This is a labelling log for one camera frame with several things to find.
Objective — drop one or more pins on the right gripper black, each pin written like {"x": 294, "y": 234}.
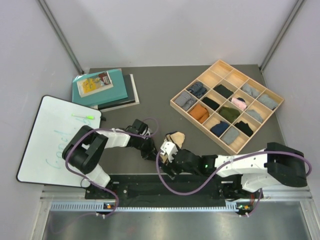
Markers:
{"x": 167, "y": 167}

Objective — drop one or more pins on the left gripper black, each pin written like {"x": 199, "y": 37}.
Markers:
{"x": 150, "y": 153}

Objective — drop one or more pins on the beige underwear navy trim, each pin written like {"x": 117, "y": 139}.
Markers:
{"x": 175, "y": 137}

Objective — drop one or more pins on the grey underwear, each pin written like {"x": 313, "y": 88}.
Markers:
{"x": 254, "y": 93}

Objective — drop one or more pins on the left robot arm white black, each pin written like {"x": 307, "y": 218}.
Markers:
{"x": 85, "y": 149}

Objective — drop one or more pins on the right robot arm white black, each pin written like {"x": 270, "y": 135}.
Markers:
{"x": 276, "y": 164}

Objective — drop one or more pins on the navy blue rolled garment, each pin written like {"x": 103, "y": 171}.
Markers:
{"x": 219, "y": 128}

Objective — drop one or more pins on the orange rolled garment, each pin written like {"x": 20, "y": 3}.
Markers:
{"x": 199, "y": 113}

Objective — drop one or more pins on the grey rolled garment bottom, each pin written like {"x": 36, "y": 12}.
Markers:
{"x": 230, "y": 136}

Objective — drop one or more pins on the dark grey book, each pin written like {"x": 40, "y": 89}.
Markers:
{"x": 131, "y": 99}

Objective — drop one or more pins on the striped grey rolled garment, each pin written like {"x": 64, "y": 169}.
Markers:
{"x": 185, "y": 100}

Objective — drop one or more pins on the black rolled garment middle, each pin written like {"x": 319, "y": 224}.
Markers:
{"x": 210, "y": 103}

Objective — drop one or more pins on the black rolled garment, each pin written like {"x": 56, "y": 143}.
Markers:
{"x": 210, "y": 103}
{"x": 223, "y": 91}
{"x": 245, "y": 128}

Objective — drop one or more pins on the black rolled garment lower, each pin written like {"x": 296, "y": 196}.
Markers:
{"x": 245, "y": 128}

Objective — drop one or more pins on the wooden compartment tray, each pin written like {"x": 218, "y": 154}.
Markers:
{"x": 221, "y": 73}

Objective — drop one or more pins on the green marker pen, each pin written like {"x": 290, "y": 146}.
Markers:
{"x": 89, "y": 117}

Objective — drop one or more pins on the navy patterned rolled garment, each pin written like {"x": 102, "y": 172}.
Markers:
{"x": 197, "y": 89}

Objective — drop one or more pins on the black rolled garment upper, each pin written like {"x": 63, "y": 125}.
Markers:
{"x": 223, "y": 91}

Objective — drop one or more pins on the pink rolled garment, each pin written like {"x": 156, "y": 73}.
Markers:
{"x": 239, "y": 103}

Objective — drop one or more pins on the teal book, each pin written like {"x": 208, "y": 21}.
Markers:
{"x": 118, "y": 91}

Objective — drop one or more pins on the grey rolled garment middle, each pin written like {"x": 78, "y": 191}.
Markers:
{"x": 254, "y": 114}

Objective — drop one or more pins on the small illustrated paperback book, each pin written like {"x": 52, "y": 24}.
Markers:
{"x": 96, "y": 83}

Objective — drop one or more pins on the grey rolled garment right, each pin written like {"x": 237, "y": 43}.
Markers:
{"x": 268, "y": 101}

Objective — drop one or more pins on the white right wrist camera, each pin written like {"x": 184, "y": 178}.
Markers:
{"x": 168, "y": 149}

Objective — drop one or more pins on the whiteboard black frame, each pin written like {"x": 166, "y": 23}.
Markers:
{"x": 53, "y": 128}

